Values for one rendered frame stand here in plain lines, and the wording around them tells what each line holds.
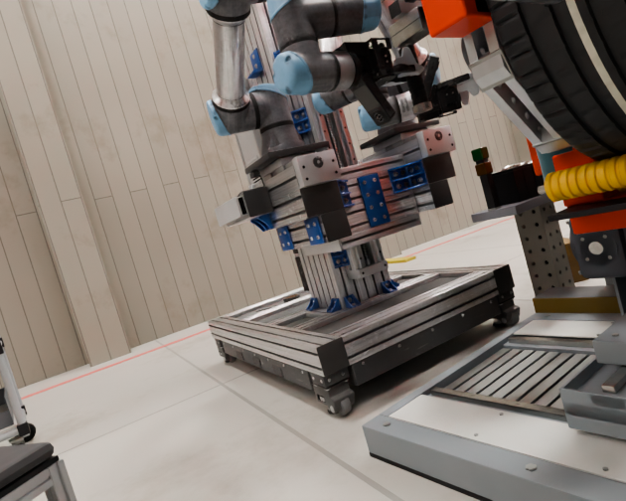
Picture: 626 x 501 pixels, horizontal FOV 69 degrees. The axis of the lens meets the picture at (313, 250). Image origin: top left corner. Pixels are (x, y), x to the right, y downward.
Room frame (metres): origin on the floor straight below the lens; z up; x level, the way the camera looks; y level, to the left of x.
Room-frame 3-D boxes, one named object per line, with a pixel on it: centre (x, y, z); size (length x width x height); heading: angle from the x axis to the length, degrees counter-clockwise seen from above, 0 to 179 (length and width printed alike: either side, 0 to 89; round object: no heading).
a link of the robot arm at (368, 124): (1.30, -0.28, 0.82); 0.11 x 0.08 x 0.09; 82
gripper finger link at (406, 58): (1.02, -0.31, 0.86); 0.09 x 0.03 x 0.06; 115
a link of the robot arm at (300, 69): (0.89, -0.08, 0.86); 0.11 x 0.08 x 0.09; 124
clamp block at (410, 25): (1.03, -0.35, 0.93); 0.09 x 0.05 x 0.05; 34
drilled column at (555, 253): (1.66, -0.81, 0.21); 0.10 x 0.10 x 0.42; 34
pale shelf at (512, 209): (1.65, -0.79, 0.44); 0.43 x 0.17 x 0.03; 124
